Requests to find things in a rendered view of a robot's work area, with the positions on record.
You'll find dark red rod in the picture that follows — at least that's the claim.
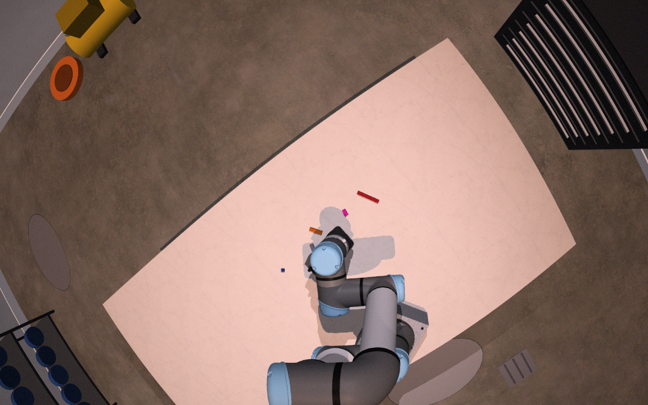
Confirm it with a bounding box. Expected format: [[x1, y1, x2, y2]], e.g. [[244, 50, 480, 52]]
[[357, 191, 379, 203]]

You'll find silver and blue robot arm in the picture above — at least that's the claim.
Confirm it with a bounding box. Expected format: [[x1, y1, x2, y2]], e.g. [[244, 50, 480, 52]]
[[267, 237, 415, 405]]

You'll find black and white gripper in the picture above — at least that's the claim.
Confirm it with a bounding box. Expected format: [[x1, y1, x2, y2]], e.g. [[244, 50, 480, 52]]
[[305, 226, 354, 275]]

